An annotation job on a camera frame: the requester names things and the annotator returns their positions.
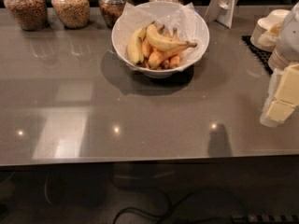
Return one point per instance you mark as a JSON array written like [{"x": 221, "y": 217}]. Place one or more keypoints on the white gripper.
[{"x": 290, "y": 39}]

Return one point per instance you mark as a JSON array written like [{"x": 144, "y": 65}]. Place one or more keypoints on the yellow banana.
[
  {"x": 139, "y": 48},
  {"x": 163, "y": 43}
]

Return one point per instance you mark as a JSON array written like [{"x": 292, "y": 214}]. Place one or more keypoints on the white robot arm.
[{"x": 288, "y": 37}]

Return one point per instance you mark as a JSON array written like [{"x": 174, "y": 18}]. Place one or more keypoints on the white bowl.
[{"x": 162, "y": 73}]

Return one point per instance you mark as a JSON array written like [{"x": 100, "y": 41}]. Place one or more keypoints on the orange banana lower middle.
[{"x": 157, "y": 57}]

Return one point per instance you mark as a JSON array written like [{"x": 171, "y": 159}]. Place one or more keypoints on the black rubber mat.
[{"x": 261, "y": 55}]

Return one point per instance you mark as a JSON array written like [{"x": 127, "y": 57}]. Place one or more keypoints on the white sign stand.
[{"x": 221, "y": 11}]

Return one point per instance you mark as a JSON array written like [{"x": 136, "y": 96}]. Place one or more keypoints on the black power strip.
[{"x": 265, "y": 219}]

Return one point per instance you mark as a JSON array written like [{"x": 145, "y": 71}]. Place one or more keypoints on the leftmost glass grain jar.
[{"x": 31, "y": 15}]

